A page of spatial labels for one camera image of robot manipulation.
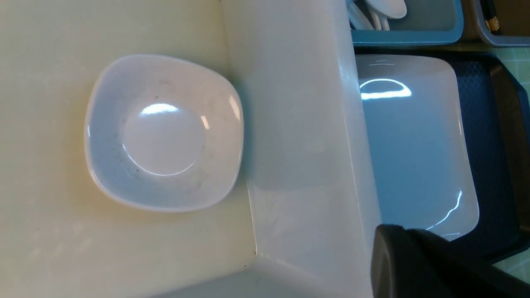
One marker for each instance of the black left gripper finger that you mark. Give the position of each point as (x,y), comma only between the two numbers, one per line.
(415,263)

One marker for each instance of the large white square plate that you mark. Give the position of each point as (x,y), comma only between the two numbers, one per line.
(417,143)

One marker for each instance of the white small dish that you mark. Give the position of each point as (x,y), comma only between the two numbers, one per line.
(163,134)

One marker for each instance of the green checked tablecloth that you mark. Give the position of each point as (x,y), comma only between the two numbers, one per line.
(517,60)

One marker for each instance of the large white plastic tub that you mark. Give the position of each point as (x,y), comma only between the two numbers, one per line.
(300,220)

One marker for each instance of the black serving tray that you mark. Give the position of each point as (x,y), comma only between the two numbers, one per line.
(482,80)

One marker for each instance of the teal plastic bin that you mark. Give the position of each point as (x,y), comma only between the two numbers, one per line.
(427,23)

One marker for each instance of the white spoon front left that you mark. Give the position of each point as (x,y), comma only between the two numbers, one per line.
(356,17)

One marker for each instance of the white spoon centre of bin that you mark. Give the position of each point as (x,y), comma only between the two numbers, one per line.
(383,10)

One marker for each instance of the black chopsticks pile in bin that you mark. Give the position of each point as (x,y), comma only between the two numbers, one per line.
(490,16)

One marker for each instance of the brown plastic bin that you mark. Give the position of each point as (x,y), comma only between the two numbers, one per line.
(514,19)

